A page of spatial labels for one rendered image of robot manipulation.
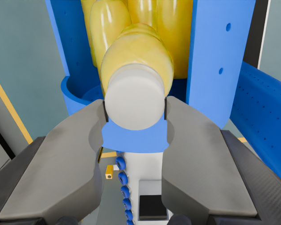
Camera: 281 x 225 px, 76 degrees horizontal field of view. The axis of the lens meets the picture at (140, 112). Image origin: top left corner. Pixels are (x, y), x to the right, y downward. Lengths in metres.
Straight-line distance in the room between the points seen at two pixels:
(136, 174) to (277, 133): 0.51
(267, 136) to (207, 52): 0.61
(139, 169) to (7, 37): 1.39
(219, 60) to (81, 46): 0.26
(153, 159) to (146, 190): 0.12
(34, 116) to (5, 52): 0.57
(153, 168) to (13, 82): 1.45
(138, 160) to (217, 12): 0.56
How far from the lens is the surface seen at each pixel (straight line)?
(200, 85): 0.20
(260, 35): 1.46
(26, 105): 1.90
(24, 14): 1.63
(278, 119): 0.78
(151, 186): 0.73
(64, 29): 0.35
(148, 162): 0.68
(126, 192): 0.73
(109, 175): 0.71
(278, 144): 0.74
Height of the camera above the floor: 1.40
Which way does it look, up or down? 60 degrees down
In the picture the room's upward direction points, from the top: 178 degrees counter-clockwise
